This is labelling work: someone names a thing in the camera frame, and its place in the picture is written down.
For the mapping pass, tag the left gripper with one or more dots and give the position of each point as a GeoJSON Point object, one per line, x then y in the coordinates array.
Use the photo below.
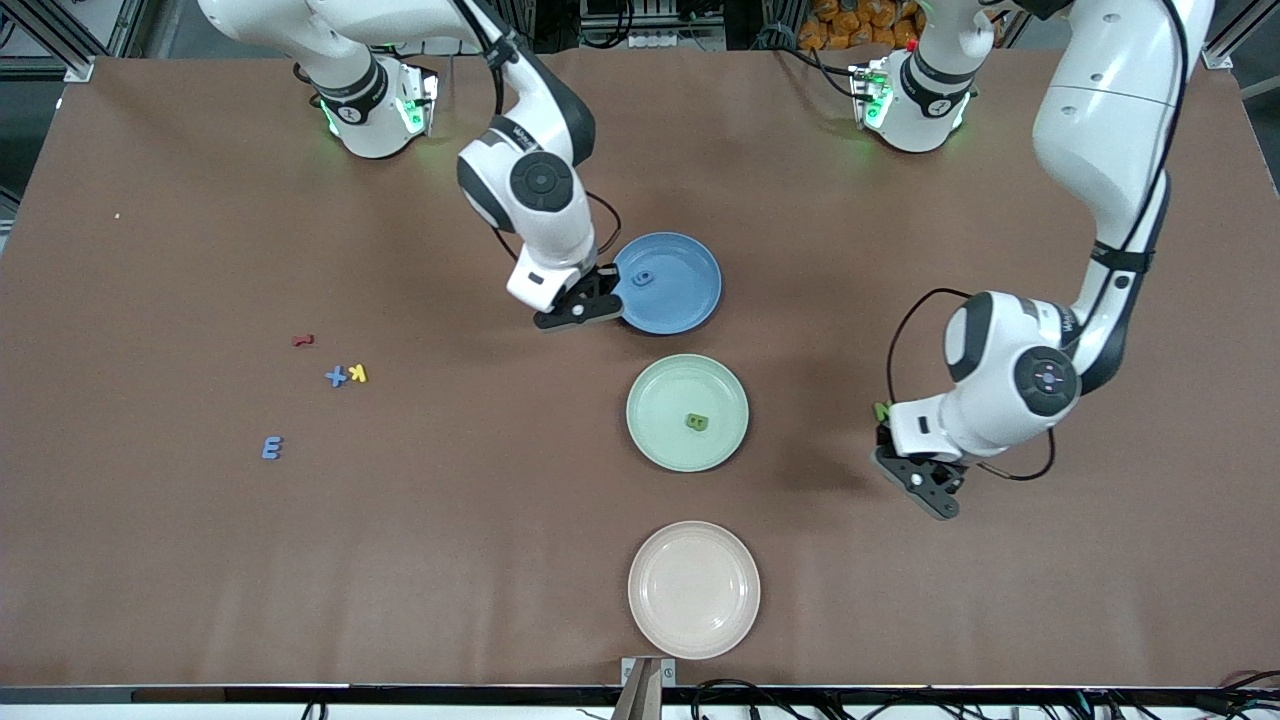
{"type": "Point", "coordinates": [884, 434]}

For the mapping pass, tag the beige round plate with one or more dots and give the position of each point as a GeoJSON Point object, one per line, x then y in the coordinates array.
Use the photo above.
{"type": "Point", "coordinates": [694, 590]}

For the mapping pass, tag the blue round plate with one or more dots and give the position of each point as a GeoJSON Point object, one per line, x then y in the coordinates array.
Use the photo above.
{"type": "Point", "coordinates": [680, 290]}

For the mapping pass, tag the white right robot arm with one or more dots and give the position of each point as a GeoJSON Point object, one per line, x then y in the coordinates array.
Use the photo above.
{"type": "Point", "coordinates": [545, 240]}

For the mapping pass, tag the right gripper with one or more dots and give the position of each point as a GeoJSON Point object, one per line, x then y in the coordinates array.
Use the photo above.
{"type": "Point", "coordinates": [603, 284]}

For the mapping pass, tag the green round plate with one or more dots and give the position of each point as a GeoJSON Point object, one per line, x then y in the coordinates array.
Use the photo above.
{"type": "Point", "coordinates": [660, 400]}

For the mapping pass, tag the long white power strip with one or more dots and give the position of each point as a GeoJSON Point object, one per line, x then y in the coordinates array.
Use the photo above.
{"type": "Point", "coordinates": [650, 40]}

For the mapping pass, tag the blue foam letter X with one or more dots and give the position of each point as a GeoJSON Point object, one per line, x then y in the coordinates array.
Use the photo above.
{"type": "Point", "coordinates": [336, 377]}

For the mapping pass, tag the blue foam letter E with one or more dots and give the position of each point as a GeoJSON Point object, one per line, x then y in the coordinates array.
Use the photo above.
{"type": "Point", "coordinates": [266, 448]}

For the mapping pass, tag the aluminium frame profile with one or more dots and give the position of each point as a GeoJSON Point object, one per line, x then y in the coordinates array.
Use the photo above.
{"type": "Point", "coordinates": [1220, 57]}
{"type": "Point", "coordinates": [80, 68]}

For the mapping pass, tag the grey metal bracket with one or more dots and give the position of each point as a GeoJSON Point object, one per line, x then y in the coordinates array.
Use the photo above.
{"type": "Point", "coordinates": [650, 675]}

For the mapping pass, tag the green foam letter B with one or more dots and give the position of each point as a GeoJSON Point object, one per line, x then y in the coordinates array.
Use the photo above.
{"type": "Point", "coordinates": [690, 422]}

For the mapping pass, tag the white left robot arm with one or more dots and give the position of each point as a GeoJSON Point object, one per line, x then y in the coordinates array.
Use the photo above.
{"type": "Point", "coordinates": [1110, 140]}

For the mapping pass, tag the orange mesh bag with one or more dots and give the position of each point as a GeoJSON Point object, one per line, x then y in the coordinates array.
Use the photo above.
{"type": "Point", "coordinates": [830, 25]}

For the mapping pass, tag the brown table cover sheet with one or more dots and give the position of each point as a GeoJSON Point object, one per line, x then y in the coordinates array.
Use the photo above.
{"type": "Point", "coordinates": [200, 550]}

